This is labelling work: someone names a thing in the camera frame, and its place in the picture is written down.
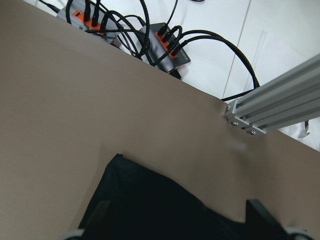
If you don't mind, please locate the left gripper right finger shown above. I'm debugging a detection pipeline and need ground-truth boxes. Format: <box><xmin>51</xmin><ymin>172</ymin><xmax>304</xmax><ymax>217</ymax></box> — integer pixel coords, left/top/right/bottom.
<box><xmin>245</xmin><ymin>199</ymin><xmax>288</xmax><ymax>240</ymax></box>

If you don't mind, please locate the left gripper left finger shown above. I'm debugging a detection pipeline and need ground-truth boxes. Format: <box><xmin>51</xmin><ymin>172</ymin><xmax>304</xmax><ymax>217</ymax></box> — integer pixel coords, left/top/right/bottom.
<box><xmin>82</xmin><ymin>200</ymin><xmax>111</xmax><ymax>235</ymax></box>

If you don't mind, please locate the black printed t-shirt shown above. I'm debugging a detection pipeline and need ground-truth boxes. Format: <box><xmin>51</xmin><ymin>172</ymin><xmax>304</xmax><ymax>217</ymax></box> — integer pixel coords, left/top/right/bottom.
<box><xmin>79</xmin><ymin>154</ymin><xmax>248</xmax><ymax>240</ymax></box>

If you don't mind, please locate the red black power strip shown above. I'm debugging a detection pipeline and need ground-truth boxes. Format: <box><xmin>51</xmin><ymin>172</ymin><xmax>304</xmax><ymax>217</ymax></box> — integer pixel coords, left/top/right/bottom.
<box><xmin>57</xmin><ymin>0</ymin><xmax>119</xmax><ymax>43</ymax></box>
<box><xmin>148</xmin><ymin>22</ymin><xmax>191</xmax><ymax>73</ymax></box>

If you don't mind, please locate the aluminium frame post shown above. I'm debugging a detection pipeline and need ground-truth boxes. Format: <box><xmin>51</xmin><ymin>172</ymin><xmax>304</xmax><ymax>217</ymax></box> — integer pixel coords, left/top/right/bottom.
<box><xmin>224</xmin><ymin>55</ymin><xmax>320</xmax><ymax>136</ymax></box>

